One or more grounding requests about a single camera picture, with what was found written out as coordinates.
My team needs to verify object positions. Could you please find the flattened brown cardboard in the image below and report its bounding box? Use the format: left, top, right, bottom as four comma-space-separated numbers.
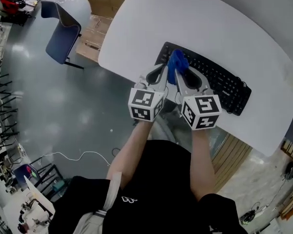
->
74, 13, 116, 63

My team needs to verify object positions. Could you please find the blue cloth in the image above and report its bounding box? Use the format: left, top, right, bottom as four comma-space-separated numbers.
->
166, 49, 190, 86

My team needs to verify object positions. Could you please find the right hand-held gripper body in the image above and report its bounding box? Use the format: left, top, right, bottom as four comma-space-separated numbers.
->
176, 83, 223, 132

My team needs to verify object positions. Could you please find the red bag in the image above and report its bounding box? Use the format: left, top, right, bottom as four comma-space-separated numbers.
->
0, 0, 20, 12

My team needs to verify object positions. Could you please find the wooden slatted pallet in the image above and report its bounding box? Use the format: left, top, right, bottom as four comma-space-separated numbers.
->
210, 133, 253, 194

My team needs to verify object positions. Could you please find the person's right forearm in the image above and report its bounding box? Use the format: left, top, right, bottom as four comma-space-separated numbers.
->
189, 127, 217, 202

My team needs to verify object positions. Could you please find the white floor cable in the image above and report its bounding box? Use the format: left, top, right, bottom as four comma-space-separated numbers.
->
42, 151, 112, 167

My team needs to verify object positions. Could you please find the coiled black cable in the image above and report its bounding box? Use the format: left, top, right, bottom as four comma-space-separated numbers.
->
239, 203, 270, 226

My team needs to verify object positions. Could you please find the black metal frame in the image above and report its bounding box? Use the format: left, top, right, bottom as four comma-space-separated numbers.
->
26, 156, 64, 202

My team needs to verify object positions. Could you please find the blue padded chair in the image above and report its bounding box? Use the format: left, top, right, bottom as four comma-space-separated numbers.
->
40, 0, 85, 70

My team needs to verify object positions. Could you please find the person's grey trouser leg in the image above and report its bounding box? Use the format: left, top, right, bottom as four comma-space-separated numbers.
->
153, 100, 184, 145

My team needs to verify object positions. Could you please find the pale shoulder bag strap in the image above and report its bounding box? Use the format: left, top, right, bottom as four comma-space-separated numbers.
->
72, 171, 123, 234

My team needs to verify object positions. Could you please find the person's black shirt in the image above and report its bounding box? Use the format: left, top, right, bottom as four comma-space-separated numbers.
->
48, 139, 248, 234

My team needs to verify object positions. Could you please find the black keyboard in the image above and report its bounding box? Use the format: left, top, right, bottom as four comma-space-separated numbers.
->
155, 41, 252, 117

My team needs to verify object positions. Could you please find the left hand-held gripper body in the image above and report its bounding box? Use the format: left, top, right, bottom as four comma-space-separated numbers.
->
127, 76, 167, 123

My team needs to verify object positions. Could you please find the person's left forearm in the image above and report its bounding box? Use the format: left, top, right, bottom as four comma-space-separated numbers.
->
106, 119, 154, 189

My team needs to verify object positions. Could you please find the black metal rack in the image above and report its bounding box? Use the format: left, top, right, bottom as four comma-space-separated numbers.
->
0, 73, 21, 149

